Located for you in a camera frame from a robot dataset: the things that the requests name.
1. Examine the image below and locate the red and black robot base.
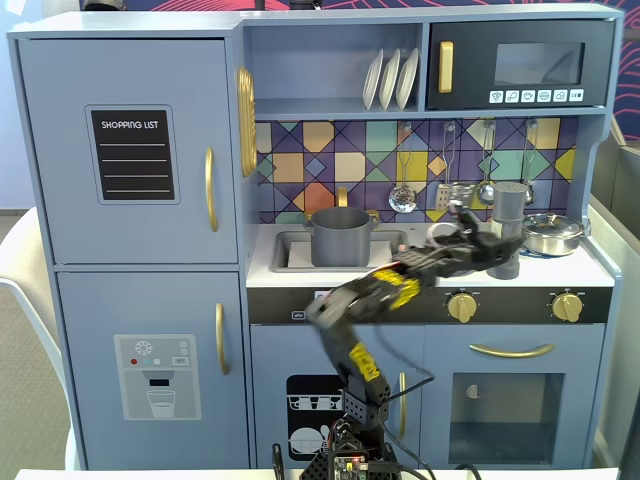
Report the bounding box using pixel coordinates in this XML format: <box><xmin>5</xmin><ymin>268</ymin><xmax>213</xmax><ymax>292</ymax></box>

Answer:
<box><xmin>303</xmin><ymin>439</ymin><xmax>402</xmax><ymax>480</ymax></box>

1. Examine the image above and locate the blue toy kitchen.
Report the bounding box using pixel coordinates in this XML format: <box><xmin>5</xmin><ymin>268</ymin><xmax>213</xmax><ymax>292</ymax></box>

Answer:
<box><xmin>6</xmin><ymin>3</ymin><xmax>624</xmax><ymax>472</ymax></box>

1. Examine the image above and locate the steel spatula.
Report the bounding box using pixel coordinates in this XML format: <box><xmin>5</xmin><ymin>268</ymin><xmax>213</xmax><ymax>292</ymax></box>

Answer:
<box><xmin>433</xmin><ymin>121</ymin><xmax>459</xmax><ymax>212</ymax></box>

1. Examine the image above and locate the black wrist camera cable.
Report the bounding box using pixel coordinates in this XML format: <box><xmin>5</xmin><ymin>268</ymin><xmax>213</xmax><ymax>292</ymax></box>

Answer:
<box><xmin>373</xmin><ymin>323</ymin><xmax>437</xmax><ymax>402</ymax></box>

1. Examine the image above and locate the dishwasher door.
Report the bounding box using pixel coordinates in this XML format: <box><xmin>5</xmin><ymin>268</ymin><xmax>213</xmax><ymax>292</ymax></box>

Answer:
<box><xmin>249</xmin><ymin>324</ymin><xmax>426</xmax><ymax>469</ymax></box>

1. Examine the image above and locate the gold oven handle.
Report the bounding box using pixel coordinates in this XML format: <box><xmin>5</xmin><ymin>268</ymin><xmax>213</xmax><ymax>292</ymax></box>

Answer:
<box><xmin>468</xmin><ymin>342</ymin><xmax>556</xmax><ymax>360</ymax></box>

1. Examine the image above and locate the steel ladle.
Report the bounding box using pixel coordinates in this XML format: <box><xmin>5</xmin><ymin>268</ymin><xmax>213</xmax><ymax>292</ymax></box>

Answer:
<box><xmin>476</xmin><ymin>119</ymin><xmax>497</xmax><ymax>206</ymax></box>

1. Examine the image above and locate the gold microwave handle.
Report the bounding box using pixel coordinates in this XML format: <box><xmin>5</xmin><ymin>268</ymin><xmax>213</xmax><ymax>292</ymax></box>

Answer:
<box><xmin>438</xmin><ymin>41</ymin><xmax>455</xmax><ymax>95</ymax></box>

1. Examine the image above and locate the white chair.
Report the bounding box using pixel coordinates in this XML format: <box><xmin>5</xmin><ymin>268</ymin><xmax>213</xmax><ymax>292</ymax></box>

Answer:
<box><xmin>0</xmin><ymin>206</ymin><xmax>84</xmax><ymax>472</ymax></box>

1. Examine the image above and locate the gold fridge door handle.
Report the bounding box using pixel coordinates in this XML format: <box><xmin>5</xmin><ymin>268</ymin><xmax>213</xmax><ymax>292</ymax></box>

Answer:
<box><xmin>203</xmin><ymin>146</ymin><xmax>221</xmax><ymax>234</ymax></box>

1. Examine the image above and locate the gold dishwasher handle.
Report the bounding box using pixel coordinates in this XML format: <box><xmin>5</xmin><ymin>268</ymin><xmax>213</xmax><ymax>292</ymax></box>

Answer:
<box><xmin>397</xmin><ymin>371</ymin><xmax>409</xmax><ymax>443</ymax></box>

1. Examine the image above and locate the robot controller board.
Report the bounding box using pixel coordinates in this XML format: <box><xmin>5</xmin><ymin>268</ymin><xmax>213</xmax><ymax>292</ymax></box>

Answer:
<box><xmin>329</xmin><ymin>451</ymin><xmax>372</xmax><ymax>480</ymax></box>

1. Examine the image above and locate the white plate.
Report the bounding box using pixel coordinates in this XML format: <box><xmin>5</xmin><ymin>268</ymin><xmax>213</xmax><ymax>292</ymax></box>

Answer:
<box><xmin>362</xmin><ymin>48</ymin><xmax>385</xmax><ymax>112</ymax></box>
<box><xmin>378</xmin><ymin>48</ymin><xmax>402</xmax><ymax>112</ymax></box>
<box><xmin>395</xmin><ymin>47</ymin><xmax>420</xmax><ymax>109</ymax></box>

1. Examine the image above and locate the freezer door with dispenser print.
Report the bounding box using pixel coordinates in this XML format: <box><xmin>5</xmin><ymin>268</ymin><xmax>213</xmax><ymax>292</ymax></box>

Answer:
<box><xmin>55</xmin><ymin>271</ymin><xmax>250</xmax><ymax>472</ymax></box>

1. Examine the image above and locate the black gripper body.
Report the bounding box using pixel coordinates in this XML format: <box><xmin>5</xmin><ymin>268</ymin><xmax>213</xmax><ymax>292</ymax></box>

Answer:
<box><xmin>438</xmin><ymin>230</ymin><xmax>502</xmax><ymax>277</ymax></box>

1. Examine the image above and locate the small wrist camera board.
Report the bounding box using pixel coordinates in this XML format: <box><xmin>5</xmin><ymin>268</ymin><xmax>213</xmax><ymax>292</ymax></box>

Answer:
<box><xmin>447</xmin><ymin>195</ymin><xmax>482</xmax><ymax>237</ymax></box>

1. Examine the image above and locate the gold stove knob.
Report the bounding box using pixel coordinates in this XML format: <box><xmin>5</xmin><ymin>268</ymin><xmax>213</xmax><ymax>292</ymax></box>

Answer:
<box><xmin>446</xmin><ymin>292</ymin><xmax>478</xmax><ymax>324</ymax></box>
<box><xmin>551</xmin><ymin>292</ymin><xmax>583</xmax><ymax>323</ymax></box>

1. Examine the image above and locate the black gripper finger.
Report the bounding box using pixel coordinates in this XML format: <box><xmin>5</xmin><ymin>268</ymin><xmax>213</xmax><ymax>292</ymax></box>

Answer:
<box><xmin>492</xmin><ymin>233</ymin><xmax>527</xmax><ymax>265</ymax></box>

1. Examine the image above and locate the fridge door with shopping list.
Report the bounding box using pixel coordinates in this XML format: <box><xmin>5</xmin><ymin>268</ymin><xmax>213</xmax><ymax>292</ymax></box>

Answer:
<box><xmin>17</xmin><ymin>38</ymin><xmax>239</xmax><ymax>266</ymax></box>

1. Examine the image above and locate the gold freezer door handle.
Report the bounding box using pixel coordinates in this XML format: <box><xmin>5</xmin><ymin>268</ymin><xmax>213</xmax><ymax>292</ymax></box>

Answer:
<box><xmin>214</xmin><ymin>302</ymin><xmax>232</xmax><ymax>377</ymax></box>

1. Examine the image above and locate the oven door with window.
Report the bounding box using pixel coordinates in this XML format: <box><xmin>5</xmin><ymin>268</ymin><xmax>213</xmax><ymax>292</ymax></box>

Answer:
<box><xmin>423</xmin><ymin>323</ymin><xmax>607</xmax><ymax>469</ymax></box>

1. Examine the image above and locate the steel pot with lid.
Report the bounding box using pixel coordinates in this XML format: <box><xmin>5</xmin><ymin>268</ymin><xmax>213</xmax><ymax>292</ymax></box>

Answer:
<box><xmin>519</xmin><ymin>211</ymin><xmax>593</xmax><ymax>258</ymax></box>

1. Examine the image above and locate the gray cooking pot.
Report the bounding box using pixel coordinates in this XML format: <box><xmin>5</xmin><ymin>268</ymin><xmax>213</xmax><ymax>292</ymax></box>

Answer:
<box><xmin>303</xmin><ymin>206</ymin><xmax>379</xmax><ymax>268</ymax></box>

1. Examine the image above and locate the toy microwave with gold handle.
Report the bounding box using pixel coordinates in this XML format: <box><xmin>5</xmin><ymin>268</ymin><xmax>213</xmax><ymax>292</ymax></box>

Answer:
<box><xmin>426</xmin><ymin>19</ymin><xmax>616</xmax><ymax>112</ymax></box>

